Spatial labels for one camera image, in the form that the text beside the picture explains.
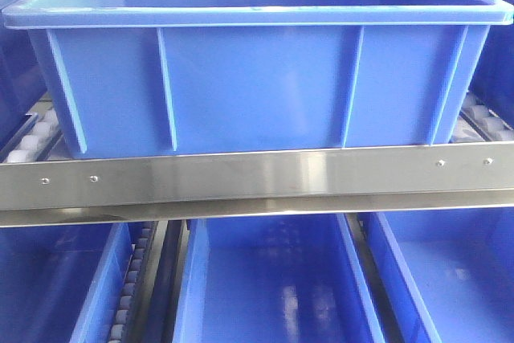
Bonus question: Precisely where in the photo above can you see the steel shelf crossbar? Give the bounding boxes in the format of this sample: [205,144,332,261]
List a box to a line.
[1,142,513,227]

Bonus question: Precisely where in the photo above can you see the large blue plastic box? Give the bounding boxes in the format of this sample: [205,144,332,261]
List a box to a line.
[3,0,513,158]

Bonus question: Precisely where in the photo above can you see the upper left shelf rollers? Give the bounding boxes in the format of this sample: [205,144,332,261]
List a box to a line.
[1,108,62,164]

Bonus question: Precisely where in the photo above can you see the lower roller track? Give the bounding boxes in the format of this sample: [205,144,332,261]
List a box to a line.
[108,222,157,342]

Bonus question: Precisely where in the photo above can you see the blue bin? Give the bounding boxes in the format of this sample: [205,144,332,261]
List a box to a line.
[471,0,513,120]
[1,0,47,145]
[173,214,385,342]
[1,223,133,342]
[360,208,513,342]

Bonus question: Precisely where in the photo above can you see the lower centre blue bin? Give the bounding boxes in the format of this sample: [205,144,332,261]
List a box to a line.
[173,214,385,342]

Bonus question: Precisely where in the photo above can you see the blue bin far left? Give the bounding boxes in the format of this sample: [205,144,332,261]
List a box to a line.
[1,0,47,145]

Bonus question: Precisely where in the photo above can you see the lower left blue bin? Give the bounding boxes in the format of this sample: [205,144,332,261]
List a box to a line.
[1,223,133,342]

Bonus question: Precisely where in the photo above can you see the blue bin far right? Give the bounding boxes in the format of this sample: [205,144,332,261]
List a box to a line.
[471,0,513,120]

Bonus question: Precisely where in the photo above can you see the lower right blue bin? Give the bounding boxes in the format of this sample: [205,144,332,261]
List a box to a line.
[360,208,513,342]

